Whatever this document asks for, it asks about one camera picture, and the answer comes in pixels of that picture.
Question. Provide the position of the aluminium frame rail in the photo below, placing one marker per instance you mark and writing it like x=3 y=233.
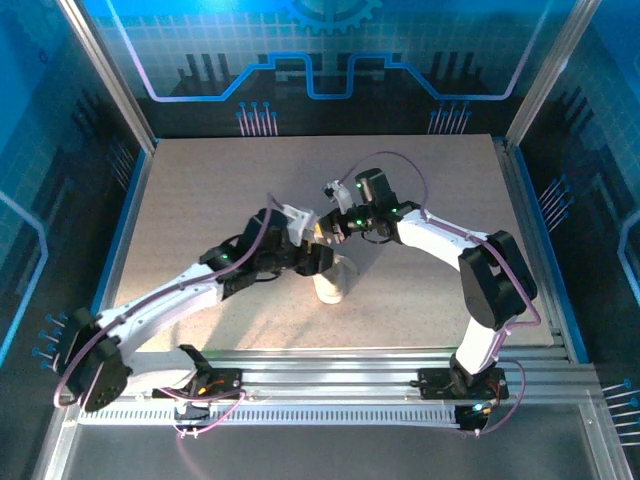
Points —
x=325 y=375

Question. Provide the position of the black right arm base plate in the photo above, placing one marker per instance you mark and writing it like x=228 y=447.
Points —
x=432 y=385

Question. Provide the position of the white sneaker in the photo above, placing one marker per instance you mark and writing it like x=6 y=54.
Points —
x=332 y=285

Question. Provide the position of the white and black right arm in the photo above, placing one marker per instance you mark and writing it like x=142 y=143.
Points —
x=435 y=240

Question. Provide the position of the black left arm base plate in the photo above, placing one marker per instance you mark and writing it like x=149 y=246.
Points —
x=230 y=382

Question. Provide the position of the aluminium frame post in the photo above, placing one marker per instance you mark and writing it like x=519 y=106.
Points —
x=550 y=70
x=115 y=85

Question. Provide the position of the aluminium side rail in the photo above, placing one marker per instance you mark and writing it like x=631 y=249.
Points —
x=515 y=190

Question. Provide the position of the black controller board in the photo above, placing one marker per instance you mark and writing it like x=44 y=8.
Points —
x=192 y=407
x=472 y=417

